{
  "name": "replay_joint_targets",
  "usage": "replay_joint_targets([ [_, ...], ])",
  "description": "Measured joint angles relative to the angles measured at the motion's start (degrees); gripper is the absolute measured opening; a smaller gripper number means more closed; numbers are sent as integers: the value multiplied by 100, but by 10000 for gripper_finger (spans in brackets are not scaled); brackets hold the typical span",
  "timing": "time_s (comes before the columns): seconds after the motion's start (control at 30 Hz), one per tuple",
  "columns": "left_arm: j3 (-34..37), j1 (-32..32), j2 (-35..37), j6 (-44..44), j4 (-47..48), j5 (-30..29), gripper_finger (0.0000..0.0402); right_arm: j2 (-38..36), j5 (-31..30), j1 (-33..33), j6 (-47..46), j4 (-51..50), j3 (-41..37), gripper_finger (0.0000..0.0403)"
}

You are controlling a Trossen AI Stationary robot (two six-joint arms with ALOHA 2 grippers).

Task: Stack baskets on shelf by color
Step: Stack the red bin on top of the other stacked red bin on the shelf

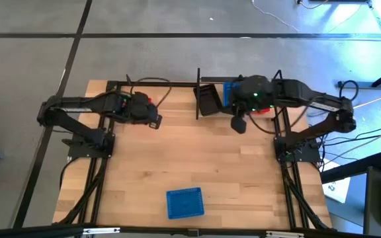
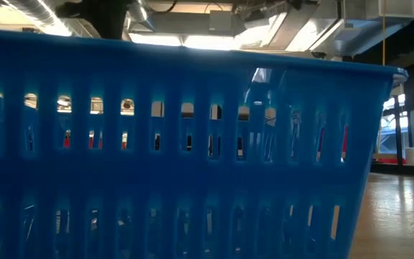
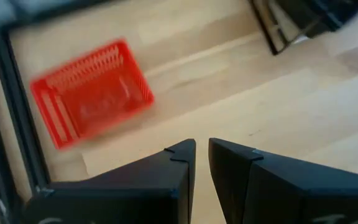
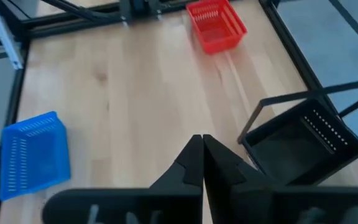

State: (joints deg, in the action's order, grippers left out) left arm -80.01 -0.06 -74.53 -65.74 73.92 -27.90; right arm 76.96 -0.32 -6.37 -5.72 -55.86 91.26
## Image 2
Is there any silver round ventilation duct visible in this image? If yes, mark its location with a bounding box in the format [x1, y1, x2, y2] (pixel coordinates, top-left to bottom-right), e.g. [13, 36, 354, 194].
[0, 0, 102, 39]

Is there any black office desk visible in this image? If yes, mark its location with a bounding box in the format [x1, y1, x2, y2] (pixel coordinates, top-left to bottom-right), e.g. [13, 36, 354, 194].
[370, 162, 414, 178]

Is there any black window frame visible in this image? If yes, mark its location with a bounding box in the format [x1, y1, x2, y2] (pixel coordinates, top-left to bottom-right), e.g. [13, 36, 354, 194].
[374, 64, 414, 166]

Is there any blue plastic basket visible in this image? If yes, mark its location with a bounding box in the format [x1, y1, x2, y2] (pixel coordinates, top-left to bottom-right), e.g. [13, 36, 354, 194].
[0, 27, 409, 259]

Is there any yellow hanging cable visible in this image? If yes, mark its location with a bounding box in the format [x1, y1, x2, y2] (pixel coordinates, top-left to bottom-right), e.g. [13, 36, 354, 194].
[382, 0, 387, 67]

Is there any grey rectangular ventilation duct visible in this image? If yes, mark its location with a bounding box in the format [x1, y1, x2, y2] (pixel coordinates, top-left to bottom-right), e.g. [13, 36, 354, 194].
[148, 12, 211, 36]
[309, 0, 414, 58]
[241, 3, 344, 51]

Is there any red plastic basket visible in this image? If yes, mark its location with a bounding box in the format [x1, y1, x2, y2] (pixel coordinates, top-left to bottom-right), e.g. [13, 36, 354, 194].
[62, 129, 129, 151]

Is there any red plastic box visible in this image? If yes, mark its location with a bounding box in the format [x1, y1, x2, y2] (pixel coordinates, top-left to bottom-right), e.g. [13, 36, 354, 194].
[373, 155, 406, 165]

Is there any ceiling light panel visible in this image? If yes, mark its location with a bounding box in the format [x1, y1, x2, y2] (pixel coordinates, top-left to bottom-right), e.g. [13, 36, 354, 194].
[127, 32, 240, 51]

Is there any grey ceiling unit box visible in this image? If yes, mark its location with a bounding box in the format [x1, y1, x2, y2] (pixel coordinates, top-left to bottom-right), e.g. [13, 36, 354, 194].
[208, 9, 247, 37]

